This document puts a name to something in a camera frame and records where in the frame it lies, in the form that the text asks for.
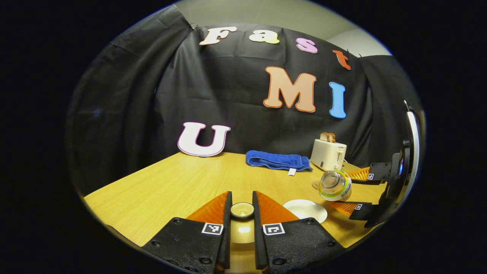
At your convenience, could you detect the cream teacup lid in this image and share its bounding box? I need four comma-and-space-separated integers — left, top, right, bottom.
229, 202, 256, 244

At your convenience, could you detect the cream toaster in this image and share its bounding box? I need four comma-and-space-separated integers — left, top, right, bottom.
310, 139, 347, 172

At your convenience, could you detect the cream teacup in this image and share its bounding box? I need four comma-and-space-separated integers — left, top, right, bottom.
283, 199, 328, 224

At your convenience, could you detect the blue towel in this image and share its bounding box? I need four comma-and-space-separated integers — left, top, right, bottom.
245, 150, 313, 176

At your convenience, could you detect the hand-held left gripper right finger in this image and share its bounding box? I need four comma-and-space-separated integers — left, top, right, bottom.
252, 190, 345, 274

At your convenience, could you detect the black backdrop cloth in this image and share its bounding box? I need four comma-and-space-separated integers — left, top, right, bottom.
65, 4, 423, 194

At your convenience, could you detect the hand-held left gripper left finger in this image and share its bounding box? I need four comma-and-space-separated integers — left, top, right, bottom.
142, 190, 232, 274

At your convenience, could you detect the clear labelled water bottle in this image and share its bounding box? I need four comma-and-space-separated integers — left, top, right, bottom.
318, 170, 352, 202

